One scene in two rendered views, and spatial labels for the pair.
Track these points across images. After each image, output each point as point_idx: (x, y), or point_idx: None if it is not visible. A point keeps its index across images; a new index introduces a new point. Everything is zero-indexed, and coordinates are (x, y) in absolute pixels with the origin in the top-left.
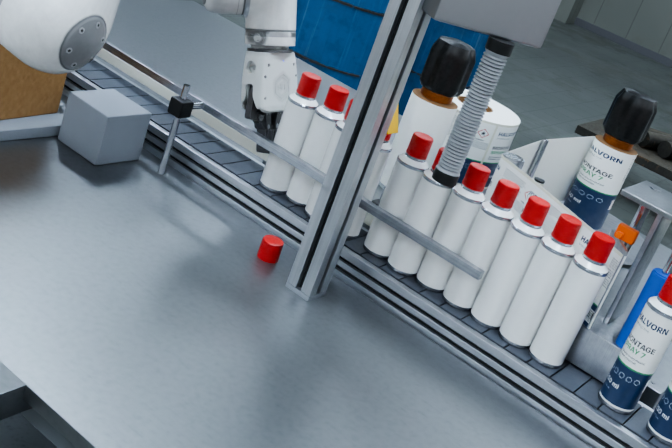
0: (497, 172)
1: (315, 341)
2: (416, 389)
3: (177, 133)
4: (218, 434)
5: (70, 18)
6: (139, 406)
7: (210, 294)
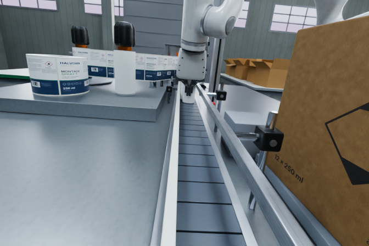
0: (156, 60)
1: (224, 101)
2: None
3: (200, 120)
4: (263, 101)
5: None
6: (277, 105)
7: (242, 108)
